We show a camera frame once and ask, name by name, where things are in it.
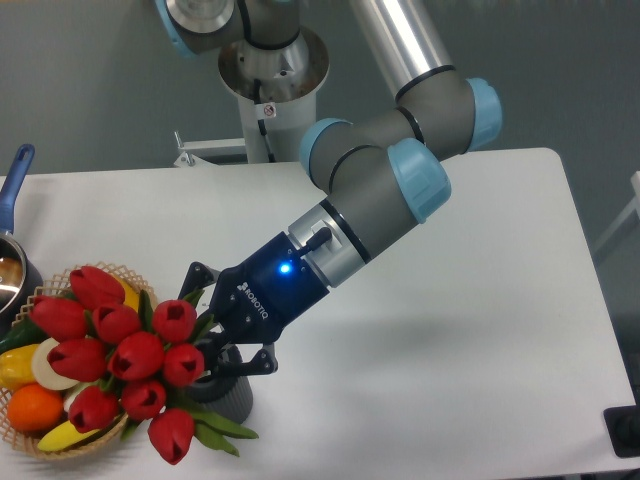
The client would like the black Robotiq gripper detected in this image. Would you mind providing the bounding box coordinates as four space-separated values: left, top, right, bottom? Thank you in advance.
178 232 329 379

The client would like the dark grey ribbed vase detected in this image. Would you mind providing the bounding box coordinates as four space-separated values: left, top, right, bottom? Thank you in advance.
185 362 254 424

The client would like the red tulip bouquet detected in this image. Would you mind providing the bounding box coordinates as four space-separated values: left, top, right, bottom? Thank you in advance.
28 265 258 465

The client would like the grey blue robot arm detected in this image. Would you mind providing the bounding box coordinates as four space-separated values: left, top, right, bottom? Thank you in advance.
156 1 502 379

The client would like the yellow squash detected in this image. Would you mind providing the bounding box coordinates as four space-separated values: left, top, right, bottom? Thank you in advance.
111 273 139 311

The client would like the green bok choy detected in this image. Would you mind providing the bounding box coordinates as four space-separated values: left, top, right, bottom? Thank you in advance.
63 382 96 414

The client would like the woven wicker basket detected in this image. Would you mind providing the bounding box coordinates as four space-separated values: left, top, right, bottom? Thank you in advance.
1 261 158 461

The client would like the beige round disc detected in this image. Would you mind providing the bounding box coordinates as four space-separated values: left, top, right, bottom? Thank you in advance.
31 338 79 391

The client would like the yellow banana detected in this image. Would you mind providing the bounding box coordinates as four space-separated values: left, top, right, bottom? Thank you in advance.
36 414 128 458

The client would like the green cucumber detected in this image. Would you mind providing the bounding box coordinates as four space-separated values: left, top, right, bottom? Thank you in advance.
0 318 48 354

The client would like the orange fruit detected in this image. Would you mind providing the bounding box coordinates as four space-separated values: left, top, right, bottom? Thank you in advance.
7 384 63 433

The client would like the yellow bell pepper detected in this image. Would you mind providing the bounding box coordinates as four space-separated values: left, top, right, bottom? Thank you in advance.
0 344 39 391

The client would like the black device at table edge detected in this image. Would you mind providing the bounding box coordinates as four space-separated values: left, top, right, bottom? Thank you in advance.
603 405 639 458

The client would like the blue handled saucepan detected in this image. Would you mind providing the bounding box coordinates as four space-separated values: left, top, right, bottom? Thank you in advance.
1 144 42 337

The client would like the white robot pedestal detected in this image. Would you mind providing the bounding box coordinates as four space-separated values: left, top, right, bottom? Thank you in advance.
175 26 329 167

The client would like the white frame at right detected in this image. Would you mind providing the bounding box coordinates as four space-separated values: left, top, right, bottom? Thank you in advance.
592 171 639 263

